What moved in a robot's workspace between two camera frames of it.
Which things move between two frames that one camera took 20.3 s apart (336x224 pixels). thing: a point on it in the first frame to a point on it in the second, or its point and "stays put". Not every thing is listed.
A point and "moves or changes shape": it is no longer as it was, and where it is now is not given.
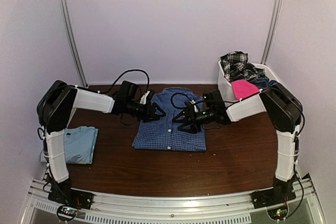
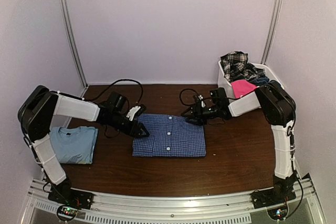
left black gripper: x=150 y=114 to x=138 y=132
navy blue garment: x=262 y=83 stays put
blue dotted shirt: x=163 y=133 moves or changes shape
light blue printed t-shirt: x=79 y=144 stays put
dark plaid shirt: x=235 y=66 stays put
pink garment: x=244 y=88 stays put
